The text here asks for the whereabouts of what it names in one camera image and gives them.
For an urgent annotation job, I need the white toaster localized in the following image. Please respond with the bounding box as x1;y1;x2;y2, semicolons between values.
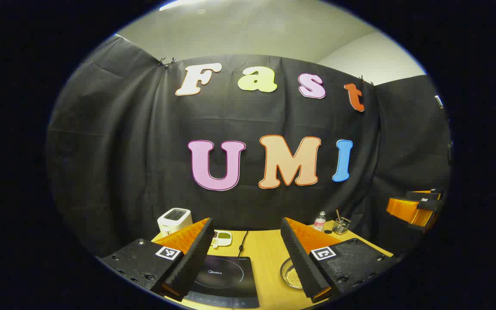
157;208;193;236

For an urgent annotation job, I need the black induction cooktop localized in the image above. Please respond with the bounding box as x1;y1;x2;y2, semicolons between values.
183;255;260;309

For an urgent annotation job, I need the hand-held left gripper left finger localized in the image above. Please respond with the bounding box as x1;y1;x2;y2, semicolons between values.
100;217;215;302

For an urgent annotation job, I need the clear glass cup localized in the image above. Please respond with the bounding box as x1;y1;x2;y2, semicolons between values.
332;217;352;236

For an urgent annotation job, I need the steel pot with black handles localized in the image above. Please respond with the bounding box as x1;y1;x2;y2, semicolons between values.
280;257;304;290

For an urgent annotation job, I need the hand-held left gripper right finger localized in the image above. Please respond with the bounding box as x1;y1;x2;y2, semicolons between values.
280;217;400;304

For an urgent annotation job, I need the white divided bean dish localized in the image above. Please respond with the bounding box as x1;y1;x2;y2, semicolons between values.
211;230;233;248

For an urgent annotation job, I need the pile of yellow soybeans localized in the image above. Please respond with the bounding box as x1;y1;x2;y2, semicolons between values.
285;266;304;289

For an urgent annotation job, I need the black backdrop cloth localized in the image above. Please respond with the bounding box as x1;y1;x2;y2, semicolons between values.
46;34;453;259

